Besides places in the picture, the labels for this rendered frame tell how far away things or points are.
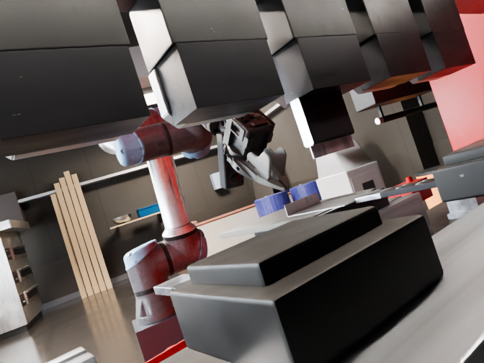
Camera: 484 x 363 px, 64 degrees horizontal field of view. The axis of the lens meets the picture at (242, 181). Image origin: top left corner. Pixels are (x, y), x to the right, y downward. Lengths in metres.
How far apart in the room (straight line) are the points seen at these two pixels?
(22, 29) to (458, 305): 0.41
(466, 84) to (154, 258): 1.12
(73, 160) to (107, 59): 9.35
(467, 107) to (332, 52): 0.86
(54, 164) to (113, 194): 1.44
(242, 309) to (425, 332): 0.08
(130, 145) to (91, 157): 8.94
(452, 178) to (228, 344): 0.33
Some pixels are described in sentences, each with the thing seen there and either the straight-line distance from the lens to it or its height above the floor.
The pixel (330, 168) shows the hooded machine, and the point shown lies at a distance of 5.35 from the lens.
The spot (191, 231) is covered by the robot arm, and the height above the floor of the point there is 1.00.
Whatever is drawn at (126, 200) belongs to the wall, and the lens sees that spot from 9.65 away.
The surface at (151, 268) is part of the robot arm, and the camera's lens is 1.27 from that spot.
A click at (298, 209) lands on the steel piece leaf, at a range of 0.70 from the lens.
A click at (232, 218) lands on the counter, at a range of 6.78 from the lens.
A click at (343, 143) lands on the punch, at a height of 1.09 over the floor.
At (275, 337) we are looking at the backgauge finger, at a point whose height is 1.01.
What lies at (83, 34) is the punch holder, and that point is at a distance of 0.45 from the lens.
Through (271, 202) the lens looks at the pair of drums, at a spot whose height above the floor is 0.77.
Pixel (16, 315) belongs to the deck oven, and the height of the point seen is 0.31.
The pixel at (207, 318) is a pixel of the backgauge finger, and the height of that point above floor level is 1.01.
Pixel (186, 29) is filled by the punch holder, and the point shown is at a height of 1.27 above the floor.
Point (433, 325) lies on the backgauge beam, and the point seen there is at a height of 0.98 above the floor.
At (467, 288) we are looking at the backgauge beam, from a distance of 0.24.
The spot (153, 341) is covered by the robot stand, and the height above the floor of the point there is 0.73.
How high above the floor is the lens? 1.07
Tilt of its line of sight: 1 degrees up
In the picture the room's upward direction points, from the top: 18 degrees counter-clockwise
